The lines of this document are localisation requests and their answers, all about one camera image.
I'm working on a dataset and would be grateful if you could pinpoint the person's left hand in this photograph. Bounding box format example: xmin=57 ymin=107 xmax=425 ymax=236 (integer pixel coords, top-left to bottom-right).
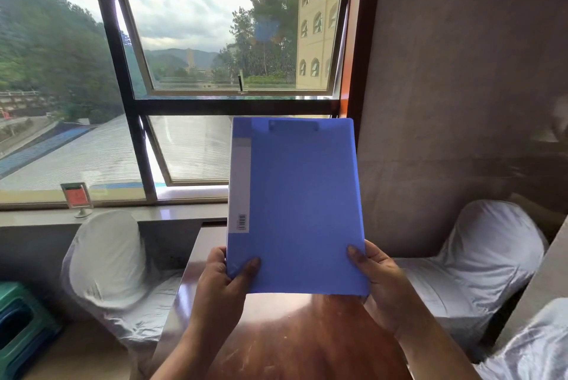
xmin=191 ymin=245 xmax=262 ymax=337

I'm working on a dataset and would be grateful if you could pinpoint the person's right hand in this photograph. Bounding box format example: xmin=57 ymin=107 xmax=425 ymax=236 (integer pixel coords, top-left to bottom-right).
xmin=346 ymin=240 xmax=427 ymax=341

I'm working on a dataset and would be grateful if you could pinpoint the blue plastic file folder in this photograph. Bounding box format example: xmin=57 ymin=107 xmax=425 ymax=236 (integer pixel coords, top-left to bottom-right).
xmin=226 ymin=117 xmax=371 ymax=296

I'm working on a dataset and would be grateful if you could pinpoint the person's left forearm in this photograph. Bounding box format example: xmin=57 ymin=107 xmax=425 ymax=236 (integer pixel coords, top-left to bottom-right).
xmin=150 ymin=313 xmax=242 ymax=380

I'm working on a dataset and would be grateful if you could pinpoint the person's right forearm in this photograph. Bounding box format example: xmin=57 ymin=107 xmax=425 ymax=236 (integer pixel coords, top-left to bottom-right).
xmin=395 ymin=311 xmax=483 ymax=380

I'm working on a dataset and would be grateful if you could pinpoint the white covered chair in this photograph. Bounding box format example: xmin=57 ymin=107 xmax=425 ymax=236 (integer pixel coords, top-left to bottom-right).
xmin=393 ymin=200 xmax=548 ymax=349
xmin=472 ymin=297 xmax=568 ymax=380
xmin=60 ymin=210 xmax=185 ymax=356

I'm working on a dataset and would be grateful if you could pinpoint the red sign in acrylic stand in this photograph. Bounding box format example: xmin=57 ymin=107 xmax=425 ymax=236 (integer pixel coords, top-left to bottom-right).
xmin=60 ymin=182 xmax=94 ymax=219

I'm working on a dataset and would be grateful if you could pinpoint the dark framed window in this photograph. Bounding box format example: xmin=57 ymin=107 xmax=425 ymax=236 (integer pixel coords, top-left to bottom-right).
xmin=0 ymin=0 xmax=369 ymax=211

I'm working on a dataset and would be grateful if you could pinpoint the green plastic stool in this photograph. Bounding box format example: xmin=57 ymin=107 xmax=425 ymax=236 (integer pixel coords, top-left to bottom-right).
xmin=0 ymin=281 xmax=63 ymax=380

